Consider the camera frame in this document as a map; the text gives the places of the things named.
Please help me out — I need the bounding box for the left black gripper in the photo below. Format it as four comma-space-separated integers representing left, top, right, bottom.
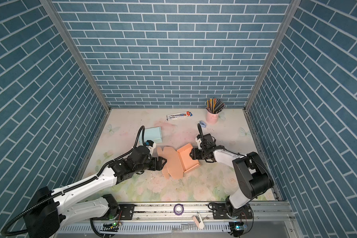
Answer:
134, 156, 169, 174

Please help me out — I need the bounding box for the pink paper box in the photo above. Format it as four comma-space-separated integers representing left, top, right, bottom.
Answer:
157, 143, 200, 179

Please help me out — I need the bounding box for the light blue paper box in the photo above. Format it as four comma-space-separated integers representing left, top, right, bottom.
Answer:
137, 126, 162, 145

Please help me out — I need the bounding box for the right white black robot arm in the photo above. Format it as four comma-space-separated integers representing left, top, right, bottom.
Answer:
189, 133, 274, 217

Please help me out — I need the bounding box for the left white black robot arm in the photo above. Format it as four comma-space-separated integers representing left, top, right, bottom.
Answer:
24, 145, 167, 238

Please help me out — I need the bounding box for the white pencil box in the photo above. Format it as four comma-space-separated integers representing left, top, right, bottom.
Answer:
166, 111, 192, 121

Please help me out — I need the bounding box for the blue small stapler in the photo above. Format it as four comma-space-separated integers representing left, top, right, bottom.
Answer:
199, 121, 207, 128

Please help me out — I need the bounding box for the pink pen cup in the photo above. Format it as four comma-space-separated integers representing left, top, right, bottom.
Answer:
206, 111, 219, 125

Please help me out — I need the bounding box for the purple tape roll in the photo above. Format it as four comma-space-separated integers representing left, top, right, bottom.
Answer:
174, 203, 184, 216

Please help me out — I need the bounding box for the colored pencils bundle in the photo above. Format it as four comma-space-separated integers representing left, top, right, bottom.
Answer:
206, 98, 226, 114

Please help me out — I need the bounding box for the white pink small tool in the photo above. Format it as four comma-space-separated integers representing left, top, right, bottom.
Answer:
192, 213, 205, 230

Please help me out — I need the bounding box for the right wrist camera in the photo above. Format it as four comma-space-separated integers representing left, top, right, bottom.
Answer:
196, 138, 202, 150

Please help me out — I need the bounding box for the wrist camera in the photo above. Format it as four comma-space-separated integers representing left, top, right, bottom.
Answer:
145, 140, 156, 154
196, 138, 202, 150

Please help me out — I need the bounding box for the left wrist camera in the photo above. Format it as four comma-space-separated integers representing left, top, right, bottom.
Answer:
145, 140, 156, 154

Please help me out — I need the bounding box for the right black cable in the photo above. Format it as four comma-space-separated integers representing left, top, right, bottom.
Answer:
197, 123, 274, 197

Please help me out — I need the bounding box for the left black corrugated cable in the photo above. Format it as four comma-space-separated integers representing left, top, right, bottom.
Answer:
0, 125, 146, 237

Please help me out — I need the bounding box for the metal base rail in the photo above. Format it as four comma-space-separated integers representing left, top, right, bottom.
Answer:
57, 201, 302, 238

